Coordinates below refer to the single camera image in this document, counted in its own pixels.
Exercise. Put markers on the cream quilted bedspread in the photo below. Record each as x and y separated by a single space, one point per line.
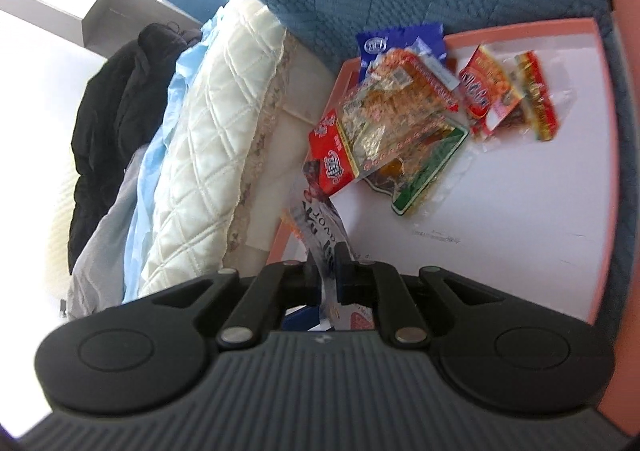
210 131

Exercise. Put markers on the small red snack packet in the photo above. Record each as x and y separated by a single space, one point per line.
480 86

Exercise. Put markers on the beige mattress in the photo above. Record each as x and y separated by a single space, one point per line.
295 91

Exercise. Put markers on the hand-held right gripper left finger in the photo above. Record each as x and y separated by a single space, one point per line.
260 296

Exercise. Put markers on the light blue sheet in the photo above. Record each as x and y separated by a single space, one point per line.
150 191

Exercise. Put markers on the pink box lid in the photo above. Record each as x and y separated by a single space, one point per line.
525 211

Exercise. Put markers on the black jacket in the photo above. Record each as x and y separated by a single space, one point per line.
115 121

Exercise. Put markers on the grey cloth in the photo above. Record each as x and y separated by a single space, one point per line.
100 256

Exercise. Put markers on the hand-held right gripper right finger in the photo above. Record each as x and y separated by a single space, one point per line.
352 281

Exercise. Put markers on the blue snack packet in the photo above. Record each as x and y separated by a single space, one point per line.
385 43

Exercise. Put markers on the brown red-edged snack packet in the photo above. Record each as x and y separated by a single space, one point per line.
535 96

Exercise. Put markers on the red square snack packet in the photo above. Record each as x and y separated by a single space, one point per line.
332 156

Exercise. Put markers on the clear green noodle snack packet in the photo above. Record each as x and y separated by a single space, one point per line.
400 131

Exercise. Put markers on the white red snack packet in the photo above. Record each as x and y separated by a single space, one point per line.
325 221

